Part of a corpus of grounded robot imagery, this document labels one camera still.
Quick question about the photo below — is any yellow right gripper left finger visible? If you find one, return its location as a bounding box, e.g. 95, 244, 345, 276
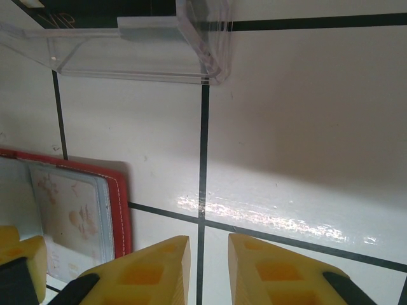
58, 234, 191, 305

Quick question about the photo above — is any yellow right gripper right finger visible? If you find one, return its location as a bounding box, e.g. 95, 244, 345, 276
228, 233, 373, 305

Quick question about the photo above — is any red leather card holder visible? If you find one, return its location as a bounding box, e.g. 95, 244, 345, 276
0, 144, 134, 288

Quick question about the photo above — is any white floral print card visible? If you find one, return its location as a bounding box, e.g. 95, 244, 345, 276
28, 165, 112, 283

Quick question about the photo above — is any black VIP card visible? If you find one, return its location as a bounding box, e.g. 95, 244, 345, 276
17, 0, 179, 29

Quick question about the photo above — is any clear acrylic card stand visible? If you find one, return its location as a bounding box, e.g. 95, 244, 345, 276
0, 0, 235, 86

